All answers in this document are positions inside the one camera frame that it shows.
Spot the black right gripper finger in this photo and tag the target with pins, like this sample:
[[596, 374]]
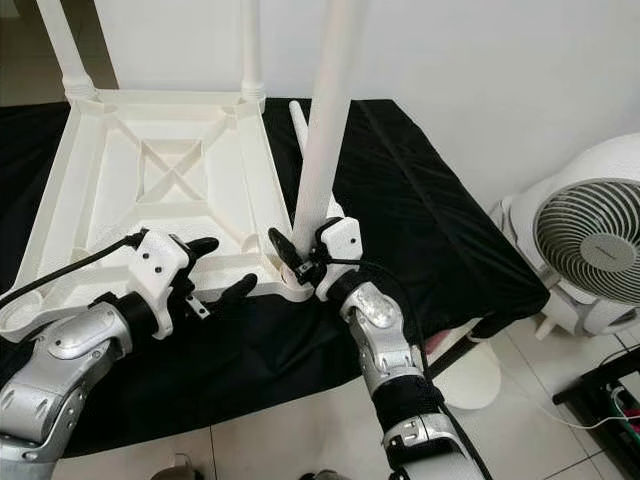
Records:
[[286, 250]]

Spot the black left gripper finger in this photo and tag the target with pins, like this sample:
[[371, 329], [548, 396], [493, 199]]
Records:
[[240, 288], [204, 245]]

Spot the white plastic table top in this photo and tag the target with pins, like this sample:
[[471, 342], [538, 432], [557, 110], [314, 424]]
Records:
[[100, 200]]

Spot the white plastic table leg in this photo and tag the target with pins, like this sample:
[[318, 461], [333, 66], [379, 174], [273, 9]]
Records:
[[252, 50], [330, 110], [298, 125], [65, 50]]

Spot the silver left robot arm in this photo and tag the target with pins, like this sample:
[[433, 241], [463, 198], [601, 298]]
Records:
[[80, 370]]

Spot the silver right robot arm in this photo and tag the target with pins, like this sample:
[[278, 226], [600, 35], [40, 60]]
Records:
[[390, 350]]

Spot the black table cloth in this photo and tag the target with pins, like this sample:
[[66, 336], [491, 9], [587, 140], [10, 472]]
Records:
[[440, 230]]

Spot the black table leg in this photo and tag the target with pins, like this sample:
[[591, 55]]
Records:
[[455, 352]]

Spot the white round base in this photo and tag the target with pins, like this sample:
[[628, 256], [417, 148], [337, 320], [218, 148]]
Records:
[[470, 380]]

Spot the robot right leg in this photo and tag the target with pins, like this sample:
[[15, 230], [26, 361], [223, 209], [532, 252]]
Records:
[[325, 476]]

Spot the white floor fan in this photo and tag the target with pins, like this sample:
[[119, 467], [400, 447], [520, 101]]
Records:
[[580, 230]]

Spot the black floor object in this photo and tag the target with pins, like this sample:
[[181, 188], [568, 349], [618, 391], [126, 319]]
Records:
[[605, 395]]

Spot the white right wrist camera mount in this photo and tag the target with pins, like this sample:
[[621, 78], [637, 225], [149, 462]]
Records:
[[342, 242]]

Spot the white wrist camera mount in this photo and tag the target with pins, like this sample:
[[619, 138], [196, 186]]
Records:
[[160, 262], [342, 242]]

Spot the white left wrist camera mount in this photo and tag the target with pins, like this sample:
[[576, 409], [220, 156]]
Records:
[[160, 262]]

